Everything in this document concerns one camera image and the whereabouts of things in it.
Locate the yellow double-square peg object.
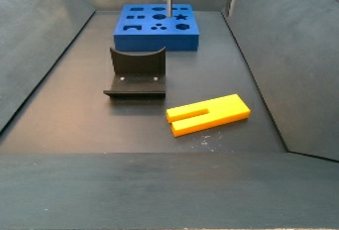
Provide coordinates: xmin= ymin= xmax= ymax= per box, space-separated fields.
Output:
xmin=167 ymin=94 xmax=251 ymax=137

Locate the black curved holder stand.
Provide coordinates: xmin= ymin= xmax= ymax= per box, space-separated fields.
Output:
xmin=103 ymin=49 xmax=165 ymax=98

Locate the blue shape sorting board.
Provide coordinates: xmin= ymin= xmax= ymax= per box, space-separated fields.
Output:
xmin=113 ymin=4 xmax=200 ymax=52

